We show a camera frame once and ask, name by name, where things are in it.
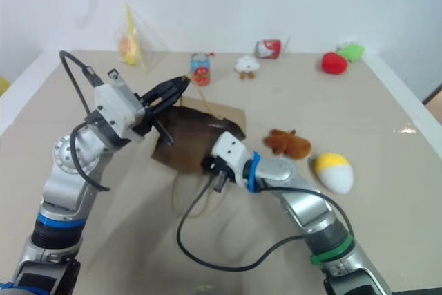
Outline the red plush fruit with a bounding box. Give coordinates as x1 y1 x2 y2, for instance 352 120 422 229
321 51 349 76

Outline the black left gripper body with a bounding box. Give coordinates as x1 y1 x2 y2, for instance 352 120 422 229
132 90 174 146

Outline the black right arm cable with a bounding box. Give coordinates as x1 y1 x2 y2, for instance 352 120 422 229
176 173 356 272

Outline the blue and red can plush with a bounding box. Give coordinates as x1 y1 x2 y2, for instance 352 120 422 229
189 51 213 86

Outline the red can plush toy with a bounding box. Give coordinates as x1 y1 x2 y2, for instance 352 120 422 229
254 38 284 60

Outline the green plush toy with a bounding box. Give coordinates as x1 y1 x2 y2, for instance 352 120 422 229
336 41 367 63

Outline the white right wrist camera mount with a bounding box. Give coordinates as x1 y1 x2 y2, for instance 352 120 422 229
210 131 256 186

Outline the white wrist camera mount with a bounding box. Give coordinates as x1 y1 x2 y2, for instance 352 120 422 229
210 131 256 186
93 69 146 143

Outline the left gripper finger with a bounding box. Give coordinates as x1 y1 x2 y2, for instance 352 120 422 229
148 83 190 117
140 75 190 105

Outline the brown plush animal toy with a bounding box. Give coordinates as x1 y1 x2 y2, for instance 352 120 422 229
264 129 313 161

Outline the yellow object at table edge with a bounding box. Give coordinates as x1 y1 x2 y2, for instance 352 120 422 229
0 75 12 97

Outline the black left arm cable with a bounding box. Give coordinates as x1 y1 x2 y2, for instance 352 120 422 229
58 50 112 193

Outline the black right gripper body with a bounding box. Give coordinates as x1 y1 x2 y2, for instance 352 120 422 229
200 154 229 193

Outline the clear plastic bag with toy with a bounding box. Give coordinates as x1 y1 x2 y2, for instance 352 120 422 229
113 2 171 74

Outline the yellow and white egg plush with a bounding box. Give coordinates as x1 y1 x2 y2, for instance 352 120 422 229
314 151 355 195

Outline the white cloud plush toy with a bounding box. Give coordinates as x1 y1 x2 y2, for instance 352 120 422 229
234 55 261 81

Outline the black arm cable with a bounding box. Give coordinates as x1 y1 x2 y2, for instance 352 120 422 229
176 173 356 272
58 50 112 193

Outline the brown paper bag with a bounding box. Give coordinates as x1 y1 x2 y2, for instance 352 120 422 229
149 74 249 220

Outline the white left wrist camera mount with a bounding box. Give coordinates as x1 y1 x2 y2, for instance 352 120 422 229
93 69 146 143

